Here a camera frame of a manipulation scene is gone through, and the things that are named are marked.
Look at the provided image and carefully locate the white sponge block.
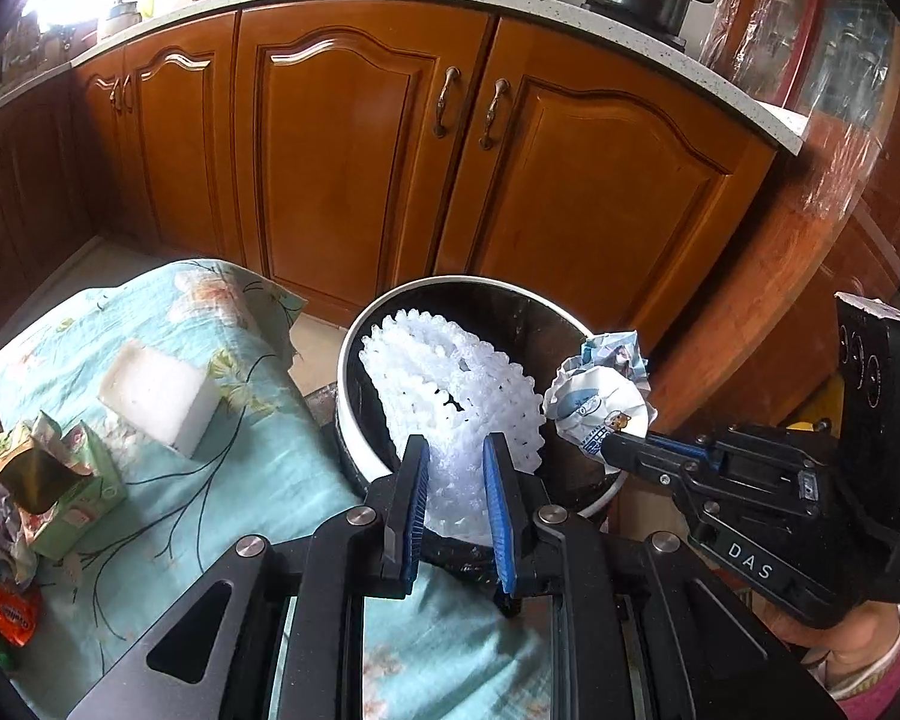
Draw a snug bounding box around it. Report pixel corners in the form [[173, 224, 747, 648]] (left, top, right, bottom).
[[97, 339, 230, 460]]

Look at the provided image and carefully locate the black bin liner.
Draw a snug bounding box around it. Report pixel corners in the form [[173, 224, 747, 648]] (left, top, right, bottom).
[[349, 285, 608, 601]]

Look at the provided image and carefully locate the metal dish rack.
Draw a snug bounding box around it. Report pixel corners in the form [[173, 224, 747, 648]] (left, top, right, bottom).
[[0, 15, 70, 85]]

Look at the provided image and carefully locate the floral light blue blanket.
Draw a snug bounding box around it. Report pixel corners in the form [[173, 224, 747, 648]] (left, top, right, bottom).
[[0, 259, 556, 720]]

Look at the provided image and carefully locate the person's right forearm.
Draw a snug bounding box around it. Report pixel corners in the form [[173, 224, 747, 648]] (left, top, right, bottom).
[[784, 600, 900, 720]]

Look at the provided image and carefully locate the black gas stove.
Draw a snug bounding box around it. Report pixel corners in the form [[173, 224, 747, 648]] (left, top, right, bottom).
[[364, 0, 691, 53]]

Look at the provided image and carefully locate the white container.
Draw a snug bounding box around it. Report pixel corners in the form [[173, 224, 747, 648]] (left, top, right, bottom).
[[99, 0, 145, 42]]

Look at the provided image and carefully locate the green carton box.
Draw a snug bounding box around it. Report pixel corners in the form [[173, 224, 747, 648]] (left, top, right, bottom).
[[26, 431, 128, 562]]

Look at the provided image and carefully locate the wooden cabinet door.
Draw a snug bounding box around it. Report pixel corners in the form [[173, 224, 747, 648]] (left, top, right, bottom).
[[0, 86, 95, 278], [124, 15, 254, 265], [236, 4, 496, 325], [71, 45, 158, 241], [435, 19, 777, 338]]

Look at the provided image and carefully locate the white blue wrapper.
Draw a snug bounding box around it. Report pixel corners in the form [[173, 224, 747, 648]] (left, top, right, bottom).
[[544, 328, 659, 475]]

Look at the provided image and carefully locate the orange red snack packet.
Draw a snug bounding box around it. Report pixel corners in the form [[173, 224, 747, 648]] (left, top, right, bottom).
[[0, 562, 44, 650]]

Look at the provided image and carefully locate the plastic-wrapped wooden furniture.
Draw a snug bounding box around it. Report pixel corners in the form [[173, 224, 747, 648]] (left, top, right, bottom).
[[645, 0, 900, 436]]

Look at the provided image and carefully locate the white foam fruit net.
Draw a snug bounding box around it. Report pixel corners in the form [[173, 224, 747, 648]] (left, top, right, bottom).
[[358, 307, 547, 545]]

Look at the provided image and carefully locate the white round waste bin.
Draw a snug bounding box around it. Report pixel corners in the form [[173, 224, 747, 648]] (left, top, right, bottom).
[[335, 275, 657, 586]]

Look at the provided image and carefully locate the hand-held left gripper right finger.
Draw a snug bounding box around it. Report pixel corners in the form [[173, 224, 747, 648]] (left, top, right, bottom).
[[482, 431, 848, 720]]

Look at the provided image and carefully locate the opened green carton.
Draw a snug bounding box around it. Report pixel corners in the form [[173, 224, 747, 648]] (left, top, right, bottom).
[[0, 411, 95, 515]]

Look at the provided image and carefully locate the white paper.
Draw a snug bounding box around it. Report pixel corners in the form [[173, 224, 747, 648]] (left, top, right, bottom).
[[0, 484, 40, 590]]

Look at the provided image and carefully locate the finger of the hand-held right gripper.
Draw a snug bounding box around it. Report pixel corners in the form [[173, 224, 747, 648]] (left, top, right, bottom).
[[600, 432, 713, 497], [647, 430, 727, 466]]

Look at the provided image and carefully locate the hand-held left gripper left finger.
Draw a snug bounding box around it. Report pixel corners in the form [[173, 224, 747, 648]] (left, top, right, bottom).
[[67, 435, 432, 720]]

